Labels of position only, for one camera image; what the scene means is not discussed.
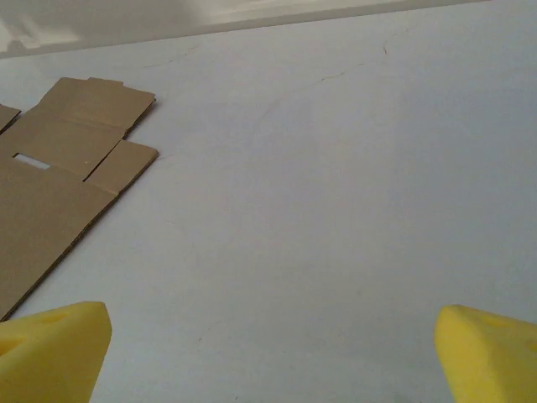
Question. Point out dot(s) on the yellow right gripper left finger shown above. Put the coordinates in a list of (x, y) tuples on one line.
[(50, 357)]

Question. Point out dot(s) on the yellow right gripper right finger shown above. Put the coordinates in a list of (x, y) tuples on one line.
[(491, 361)]

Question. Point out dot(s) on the brown cardboard box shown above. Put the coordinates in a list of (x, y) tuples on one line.
[(46, 201)]

